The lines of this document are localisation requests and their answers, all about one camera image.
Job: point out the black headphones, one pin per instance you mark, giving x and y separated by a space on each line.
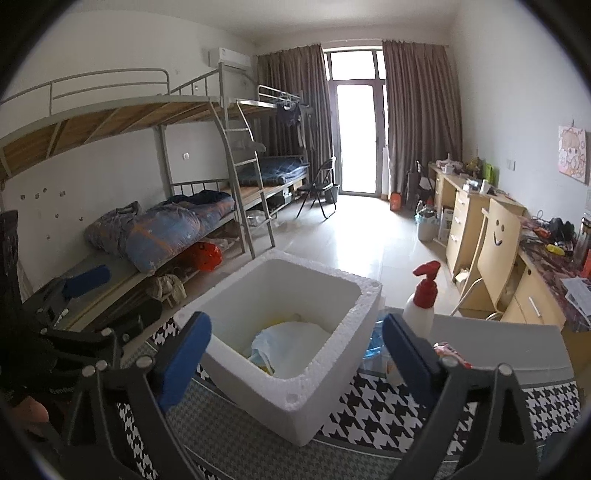
559 228

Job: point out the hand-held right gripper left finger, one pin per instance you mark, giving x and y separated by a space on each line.
182 364

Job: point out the metal bucket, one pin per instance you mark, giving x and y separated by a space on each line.
428 226

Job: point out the beige cloth bundle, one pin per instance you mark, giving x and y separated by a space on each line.
168 288

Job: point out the wooden smiley face chair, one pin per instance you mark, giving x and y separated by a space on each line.
498 249

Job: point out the white pump lotion bottle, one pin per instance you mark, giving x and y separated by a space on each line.
418 314

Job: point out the houndstooth printed blanket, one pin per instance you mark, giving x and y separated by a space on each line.
369 410

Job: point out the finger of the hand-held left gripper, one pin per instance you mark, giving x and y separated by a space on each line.
136 328
87 279

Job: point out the wooden desk with drawers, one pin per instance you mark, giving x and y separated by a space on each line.
466 217

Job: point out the red plastic bag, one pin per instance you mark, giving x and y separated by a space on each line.
205 257

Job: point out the black folding trolley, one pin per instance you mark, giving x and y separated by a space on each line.
415 184

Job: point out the yellow desk item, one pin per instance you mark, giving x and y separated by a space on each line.
555 249

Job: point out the metal bunk bed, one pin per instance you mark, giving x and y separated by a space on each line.
277 184
92 120

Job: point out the white foam box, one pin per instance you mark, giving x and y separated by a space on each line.
332 406

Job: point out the red snack packet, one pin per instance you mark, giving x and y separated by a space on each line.
455 353

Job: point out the white air conditioner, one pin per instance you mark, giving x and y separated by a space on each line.
229 57

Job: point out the glass balcony door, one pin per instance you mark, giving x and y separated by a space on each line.
355 129

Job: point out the rolled blue quilt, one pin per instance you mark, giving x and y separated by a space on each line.
157 230

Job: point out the clear blue plastic bottle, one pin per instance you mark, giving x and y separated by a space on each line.
375 341

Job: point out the printed paper sheets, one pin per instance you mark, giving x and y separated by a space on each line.
579 295

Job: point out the dark blue mattress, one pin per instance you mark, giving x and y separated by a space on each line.
277 168

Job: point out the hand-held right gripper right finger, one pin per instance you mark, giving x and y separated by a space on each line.
411 360

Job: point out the dark hanging clothes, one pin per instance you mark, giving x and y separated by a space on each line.
291 117

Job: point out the pink wall picture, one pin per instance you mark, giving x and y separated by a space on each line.
572 150

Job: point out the person's left hand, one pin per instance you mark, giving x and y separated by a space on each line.
30 410

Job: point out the white basin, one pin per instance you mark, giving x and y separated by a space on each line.
256 218

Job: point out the orange bag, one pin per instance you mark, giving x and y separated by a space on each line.
395 201

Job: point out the green box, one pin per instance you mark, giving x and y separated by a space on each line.
490 174

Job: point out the row of toiletry bottles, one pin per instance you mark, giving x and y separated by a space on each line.
582 244

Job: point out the black folding chair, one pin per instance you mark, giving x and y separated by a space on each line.
318 187

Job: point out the brown curtain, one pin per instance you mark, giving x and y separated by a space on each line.
420 115
291 83

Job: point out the metal bunk ladder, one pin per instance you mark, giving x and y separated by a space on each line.
244 175

